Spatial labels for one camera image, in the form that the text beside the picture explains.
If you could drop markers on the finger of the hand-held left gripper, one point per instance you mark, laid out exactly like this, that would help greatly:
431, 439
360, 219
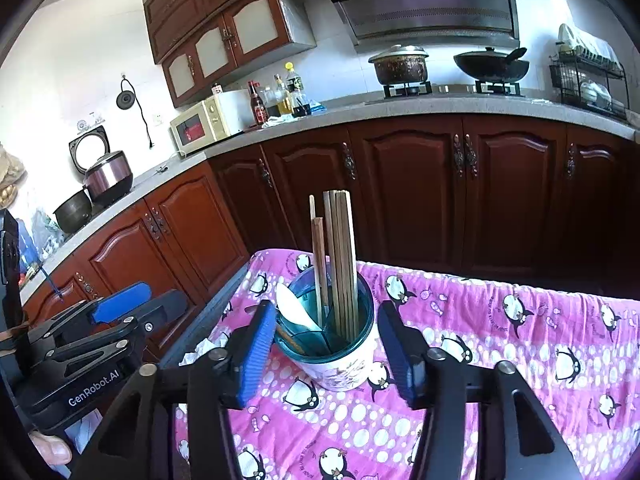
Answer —
120, 302
160, 307

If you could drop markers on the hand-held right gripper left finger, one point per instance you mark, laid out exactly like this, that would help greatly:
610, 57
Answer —
257, 350

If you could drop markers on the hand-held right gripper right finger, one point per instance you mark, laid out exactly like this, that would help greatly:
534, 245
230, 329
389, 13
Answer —
397, 350

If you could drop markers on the white floral utensil holder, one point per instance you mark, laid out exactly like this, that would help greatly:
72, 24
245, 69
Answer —
340, 365

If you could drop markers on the bundle of wooden chopsticks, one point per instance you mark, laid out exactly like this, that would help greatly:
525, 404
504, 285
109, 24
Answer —
340, 260

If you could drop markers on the person's left hand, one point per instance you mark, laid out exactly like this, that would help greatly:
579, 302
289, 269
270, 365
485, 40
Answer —
50, 452

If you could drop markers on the crumpled white tissue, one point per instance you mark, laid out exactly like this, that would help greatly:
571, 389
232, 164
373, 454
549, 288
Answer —
202, 352

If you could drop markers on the pink penguin printed blanket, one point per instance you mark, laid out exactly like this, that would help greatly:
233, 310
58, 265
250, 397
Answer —
450, 320

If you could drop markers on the black inner cooker pot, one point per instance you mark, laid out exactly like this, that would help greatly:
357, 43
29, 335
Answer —
72, 215

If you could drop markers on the dark wooden base cabinets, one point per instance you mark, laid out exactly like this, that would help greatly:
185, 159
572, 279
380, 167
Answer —
410, 185

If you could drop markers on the cream microwave oven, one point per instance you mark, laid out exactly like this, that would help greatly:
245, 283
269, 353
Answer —
210, 120

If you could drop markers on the red label sauce bottle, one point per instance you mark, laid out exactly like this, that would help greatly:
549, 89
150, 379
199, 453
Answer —
259, 105

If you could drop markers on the cooking oil bottle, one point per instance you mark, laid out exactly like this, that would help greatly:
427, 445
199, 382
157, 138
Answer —
282, 102

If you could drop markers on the grey stone countertop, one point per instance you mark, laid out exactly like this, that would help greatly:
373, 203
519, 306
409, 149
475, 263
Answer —
350, 110

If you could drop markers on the gas stove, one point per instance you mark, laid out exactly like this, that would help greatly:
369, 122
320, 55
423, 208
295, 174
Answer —
450, 91

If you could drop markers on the metal cooking pot with lid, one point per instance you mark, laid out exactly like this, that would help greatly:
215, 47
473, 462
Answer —
400, 65

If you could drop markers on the black wok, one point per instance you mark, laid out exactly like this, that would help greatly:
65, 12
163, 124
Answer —
492, 67

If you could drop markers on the steel range hood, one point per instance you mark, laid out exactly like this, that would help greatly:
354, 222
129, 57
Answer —
425, 5

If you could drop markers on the white wall socket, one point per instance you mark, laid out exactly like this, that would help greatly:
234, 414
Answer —
157, 120

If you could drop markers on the wooden upper wall cabinets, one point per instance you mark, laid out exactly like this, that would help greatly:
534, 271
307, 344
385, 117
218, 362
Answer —
225, 25

